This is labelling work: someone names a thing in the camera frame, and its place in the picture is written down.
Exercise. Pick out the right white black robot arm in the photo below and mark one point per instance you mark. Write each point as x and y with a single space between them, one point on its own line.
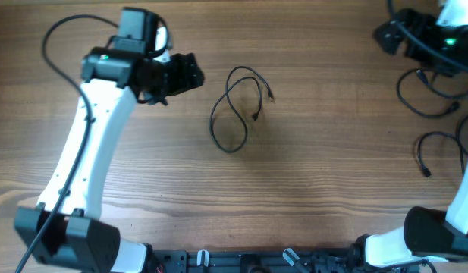
427 235

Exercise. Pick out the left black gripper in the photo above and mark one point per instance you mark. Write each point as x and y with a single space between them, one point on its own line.
193 72

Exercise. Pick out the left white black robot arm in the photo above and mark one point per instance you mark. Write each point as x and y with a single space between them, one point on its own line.
135 67

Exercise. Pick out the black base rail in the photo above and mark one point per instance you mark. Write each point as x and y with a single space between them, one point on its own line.
289 260

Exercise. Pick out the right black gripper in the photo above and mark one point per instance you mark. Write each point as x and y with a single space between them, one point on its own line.
385 34

